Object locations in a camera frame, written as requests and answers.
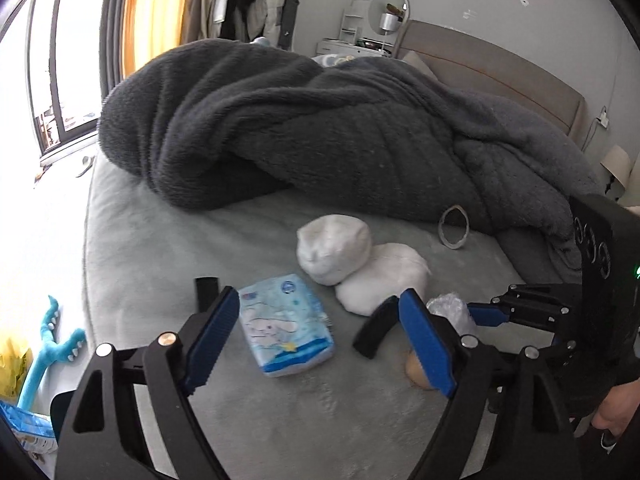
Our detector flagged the grey hanging pants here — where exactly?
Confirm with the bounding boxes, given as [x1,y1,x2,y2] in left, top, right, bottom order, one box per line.
[279,0,305,52]

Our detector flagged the clear plastic wrap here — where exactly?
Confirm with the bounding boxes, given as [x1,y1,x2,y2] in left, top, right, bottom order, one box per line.
[426,292,478,338]

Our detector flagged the yellow curtain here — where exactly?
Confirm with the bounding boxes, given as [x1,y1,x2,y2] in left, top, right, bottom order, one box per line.
[124,0,195,73]

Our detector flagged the window with dark frame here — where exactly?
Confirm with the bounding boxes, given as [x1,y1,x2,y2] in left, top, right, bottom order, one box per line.
[0,0,126,163]

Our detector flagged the dark grey fleece blanket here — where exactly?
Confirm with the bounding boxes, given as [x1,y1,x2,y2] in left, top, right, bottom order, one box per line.
[97,40,608,241]

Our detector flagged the yellow plastic bag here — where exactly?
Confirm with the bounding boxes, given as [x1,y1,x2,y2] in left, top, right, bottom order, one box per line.
[0,337,34,398]

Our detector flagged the beige hanging coat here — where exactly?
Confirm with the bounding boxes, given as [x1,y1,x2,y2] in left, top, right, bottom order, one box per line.
[187,0,224,41]

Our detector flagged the beige round object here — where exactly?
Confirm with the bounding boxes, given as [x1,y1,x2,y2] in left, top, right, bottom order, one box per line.
[405,347,434,391]

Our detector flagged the white vanity table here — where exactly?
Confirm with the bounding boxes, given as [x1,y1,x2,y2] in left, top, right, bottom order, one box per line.
[315,36,397,60]

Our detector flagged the black curved plastic piece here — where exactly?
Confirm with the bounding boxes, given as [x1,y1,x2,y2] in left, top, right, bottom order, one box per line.
[352,296,401,360]

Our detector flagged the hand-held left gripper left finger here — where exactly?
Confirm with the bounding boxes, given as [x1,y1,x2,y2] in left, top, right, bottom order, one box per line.
[54,286,241,480]

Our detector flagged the white hanging garment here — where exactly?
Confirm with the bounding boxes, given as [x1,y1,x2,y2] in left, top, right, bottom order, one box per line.
[245,0,287,43]

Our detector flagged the beige padded headboard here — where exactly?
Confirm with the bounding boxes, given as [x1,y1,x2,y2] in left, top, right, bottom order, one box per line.
[395,20,587,150]

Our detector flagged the bed with light grey cover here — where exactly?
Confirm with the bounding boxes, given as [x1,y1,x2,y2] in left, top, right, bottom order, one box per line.
[82,152,583,480]

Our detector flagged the black flat plastic piece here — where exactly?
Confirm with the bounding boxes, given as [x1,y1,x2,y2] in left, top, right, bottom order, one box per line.
[195,276,221,317]

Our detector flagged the teal toothed grabber toy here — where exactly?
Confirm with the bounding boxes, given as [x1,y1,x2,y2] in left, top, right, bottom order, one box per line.
[16,295,87,411]

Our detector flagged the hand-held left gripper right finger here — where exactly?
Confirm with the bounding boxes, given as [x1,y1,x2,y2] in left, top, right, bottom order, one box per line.
[398,289,586,480]

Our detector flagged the crumpled white tissue ball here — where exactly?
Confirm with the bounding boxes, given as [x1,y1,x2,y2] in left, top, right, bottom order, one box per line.
[296,214,373,287]

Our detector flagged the blue cartoon tissue packet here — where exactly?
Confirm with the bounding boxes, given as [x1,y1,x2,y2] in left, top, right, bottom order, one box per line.
[238,273,335,378]

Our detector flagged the black hanging garment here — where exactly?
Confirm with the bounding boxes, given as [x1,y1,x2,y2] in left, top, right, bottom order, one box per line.
[220,0,253,41]

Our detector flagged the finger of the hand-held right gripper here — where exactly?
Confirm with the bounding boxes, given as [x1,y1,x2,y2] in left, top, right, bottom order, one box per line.
[547,329,587,376]
[466,283,584,332]

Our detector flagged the white fluffy pad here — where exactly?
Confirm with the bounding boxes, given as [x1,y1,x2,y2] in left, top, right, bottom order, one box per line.
[334,243,432,317]

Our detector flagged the person's right hand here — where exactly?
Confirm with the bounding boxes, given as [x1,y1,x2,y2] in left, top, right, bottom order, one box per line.
[592,382,635,433]

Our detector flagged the blue printed bag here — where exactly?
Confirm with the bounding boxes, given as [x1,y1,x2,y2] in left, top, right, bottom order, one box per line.
[0,400,54,453]

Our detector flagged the cardboard tape ring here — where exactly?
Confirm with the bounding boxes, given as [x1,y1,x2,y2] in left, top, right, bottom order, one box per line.
[438,204,471,251]

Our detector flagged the dark grey curtain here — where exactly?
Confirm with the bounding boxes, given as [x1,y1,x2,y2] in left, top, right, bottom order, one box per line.
[101,0,132,92]

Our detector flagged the round white mirror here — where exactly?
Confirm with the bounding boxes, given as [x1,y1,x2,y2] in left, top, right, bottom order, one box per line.
[367,0,409,36]

